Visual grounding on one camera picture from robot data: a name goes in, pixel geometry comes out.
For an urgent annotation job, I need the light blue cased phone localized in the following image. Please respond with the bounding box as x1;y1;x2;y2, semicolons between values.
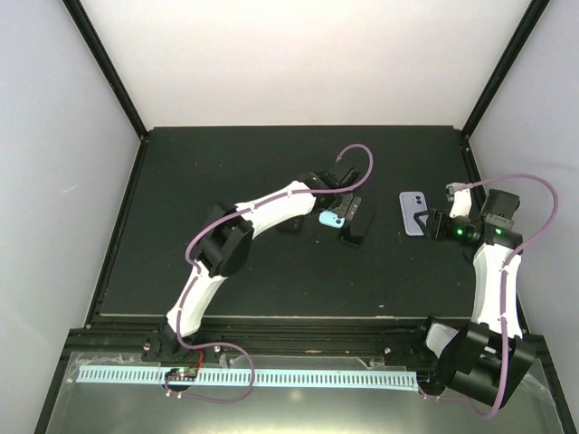
318;211;346;229

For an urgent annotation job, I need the black smartphone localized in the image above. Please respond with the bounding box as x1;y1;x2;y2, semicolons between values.
339;207;375;246

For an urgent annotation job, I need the lilac phone case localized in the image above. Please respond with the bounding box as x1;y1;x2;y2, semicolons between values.
399;191;436;237

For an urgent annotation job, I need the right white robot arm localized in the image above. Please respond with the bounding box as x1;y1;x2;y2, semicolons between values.
411;183;536;407

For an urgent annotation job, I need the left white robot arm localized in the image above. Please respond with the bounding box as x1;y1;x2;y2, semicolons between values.
162;160;373;361

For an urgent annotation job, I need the black cased phone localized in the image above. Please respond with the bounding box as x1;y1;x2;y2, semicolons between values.
275;216;305;234

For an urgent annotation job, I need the left controller board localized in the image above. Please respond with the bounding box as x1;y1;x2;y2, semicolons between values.
165;367;198;384

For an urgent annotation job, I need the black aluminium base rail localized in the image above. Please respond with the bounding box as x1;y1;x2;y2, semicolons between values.
85;316;551;370

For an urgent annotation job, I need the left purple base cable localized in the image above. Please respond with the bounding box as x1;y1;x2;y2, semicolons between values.
162;341;254;404

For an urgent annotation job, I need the right black frame post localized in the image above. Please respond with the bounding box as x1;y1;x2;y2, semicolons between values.
461;0;550;147

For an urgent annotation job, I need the black frame post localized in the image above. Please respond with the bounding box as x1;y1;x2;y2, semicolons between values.
461;0;550;147
62;0;148;140

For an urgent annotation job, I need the left black frame post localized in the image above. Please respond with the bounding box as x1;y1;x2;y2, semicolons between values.
62;0;148;140

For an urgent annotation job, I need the white slotted cable duct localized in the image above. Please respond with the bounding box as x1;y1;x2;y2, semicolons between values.
76;365;418;392

